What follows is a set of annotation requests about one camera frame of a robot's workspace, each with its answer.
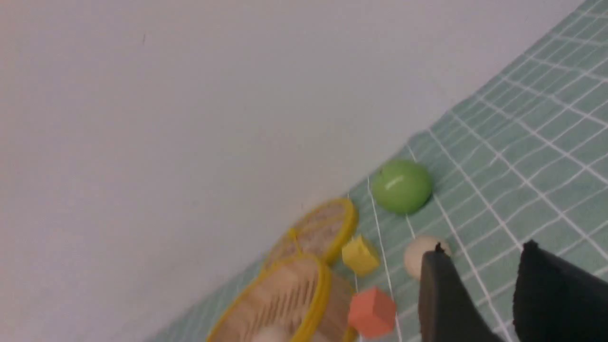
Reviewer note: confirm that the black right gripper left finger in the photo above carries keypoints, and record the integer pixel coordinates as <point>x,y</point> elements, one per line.
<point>446,311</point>

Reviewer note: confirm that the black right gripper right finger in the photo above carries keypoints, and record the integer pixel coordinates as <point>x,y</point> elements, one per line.
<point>556,301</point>

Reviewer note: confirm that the beige bun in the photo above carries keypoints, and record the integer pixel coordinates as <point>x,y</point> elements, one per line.
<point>413,254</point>
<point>272,333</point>

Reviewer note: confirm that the bamboo steamer tray yellow rim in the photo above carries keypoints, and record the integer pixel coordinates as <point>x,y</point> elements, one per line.
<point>301,294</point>

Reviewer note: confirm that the woven bamboo steamer lid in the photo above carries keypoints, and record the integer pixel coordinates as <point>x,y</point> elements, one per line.
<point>322,232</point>

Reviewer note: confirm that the orange foam cube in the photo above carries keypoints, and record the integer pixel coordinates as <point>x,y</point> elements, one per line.
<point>372,313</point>

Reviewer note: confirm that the yellow foam cube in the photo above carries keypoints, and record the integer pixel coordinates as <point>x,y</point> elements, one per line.
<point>360,256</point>

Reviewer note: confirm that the green toy apple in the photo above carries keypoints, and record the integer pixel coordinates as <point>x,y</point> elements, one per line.
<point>402,186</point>

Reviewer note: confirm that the green checkered tablecloth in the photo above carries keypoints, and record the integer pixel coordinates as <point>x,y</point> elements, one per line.
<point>525,157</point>

